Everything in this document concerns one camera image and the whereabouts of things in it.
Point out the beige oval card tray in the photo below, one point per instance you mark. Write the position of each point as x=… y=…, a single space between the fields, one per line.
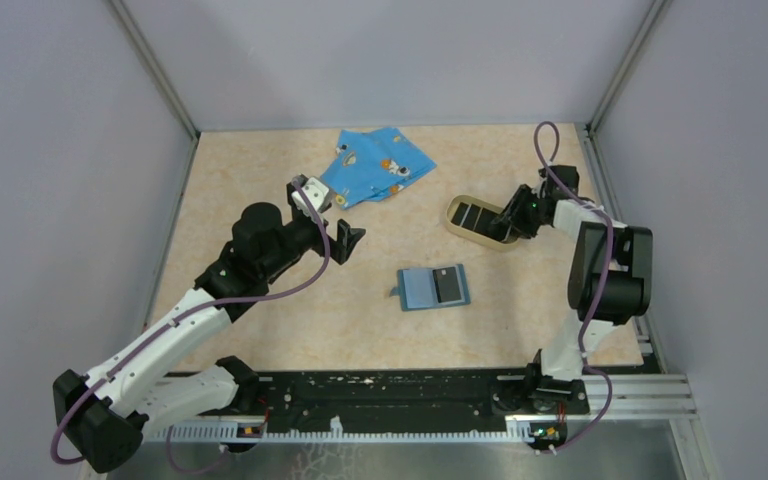
x=470 y=218

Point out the black mounting base plate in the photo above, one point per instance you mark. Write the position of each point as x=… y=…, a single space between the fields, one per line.
x=405 y=401

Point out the aluminium frame rail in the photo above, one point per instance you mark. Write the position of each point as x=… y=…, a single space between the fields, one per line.
x=634 y=397

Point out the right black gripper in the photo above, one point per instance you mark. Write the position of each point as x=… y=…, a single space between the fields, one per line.
x=513 y=221

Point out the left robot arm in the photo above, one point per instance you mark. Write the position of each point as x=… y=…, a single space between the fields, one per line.
x=104 y=415

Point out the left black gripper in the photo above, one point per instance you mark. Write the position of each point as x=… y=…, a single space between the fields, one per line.
x=341 y=246

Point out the blue card holder wallet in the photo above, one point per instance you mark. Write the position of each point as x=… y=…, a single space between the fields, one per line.
x=415 y=289

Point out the grey credit card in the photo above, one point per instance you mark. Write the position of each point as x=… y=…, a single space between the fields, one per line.
x=447 y=285

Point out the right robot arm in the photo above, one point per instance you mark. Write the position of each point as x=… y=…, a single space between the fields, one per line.
x=610 y=280

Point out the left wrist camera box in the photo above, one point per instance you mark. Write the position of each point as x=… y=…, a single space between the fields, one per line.
x=310 y=193

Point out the blue printed cloth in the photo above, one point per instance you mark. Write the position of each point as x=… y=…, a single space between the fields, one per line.
x=374 y=166

